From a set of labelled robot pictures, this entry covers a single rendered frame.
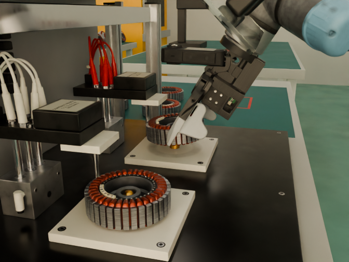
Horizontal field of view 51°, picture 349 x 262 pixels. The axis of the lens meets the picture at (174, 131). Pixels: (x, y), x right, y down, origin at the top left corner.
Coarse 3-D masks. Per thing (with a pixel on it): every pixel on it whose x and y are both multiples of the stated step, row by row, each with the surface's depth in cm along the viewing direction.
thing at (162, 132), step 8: (152, 120) 69; (160, 120) 71; (168, 120) 72; (152, 128) 66; (160, 128) 65; (168, 128) 64; (152, 136) 66; (160, 136) 65; (176, 136) 65; (184, 136) 64; (160, 144) 65; (184, 144) 65
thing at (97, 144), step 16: (16, 112) 51; (32, 112) 44; (48, 112) 43; (64, 112) 43; (80, 112) 43; (96, 112) 47; (0, 128) 45; (16, 128) 45; (32, 128) 44; (48, 128) 44; (64, 128) 43; (80, 128) 43; (96, 128) 47; (16, 144) 47; (64, 144) 44; (80, 144) 43; (96, 144) 44; (16, 160) 47; (32, 160) 50
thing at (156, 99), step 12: (132, 72) 70; (144, 72) 70; (84, 84) 71; (120, 84) 66; (132, 84) 65; (144, 84) 65; (156, 84) 71; (84, 96) 68; (96, 96) 68; (108, 96) 67; (120, 96) 66; (132, 96) 66; (144, 96) 65; (156, 96) 69; (108, 108) 74
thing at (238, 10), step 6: (228, 0) 30; (234, 0) 30; (240, 0) 30; (246, 0) 30; (252, 0) 30; (258, 0) 30; (228, 6) 30; (234, 6) 30; (240, 6) 30; (246, 6) 30; (252, 6) 38; (234, 12) 30; (240, 12) 30; (246, 12) 39
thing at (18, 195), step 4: (16, 192) 46; (20, 192) 46; (16, 196) 46; (20, 196) 46; (16, 200) 46; (20, 200) 47; (16, 204) 47; (20, 204) 47; (16, 208) 47; (20, 208) 47; (24, 208) 48; (20, 212) 47
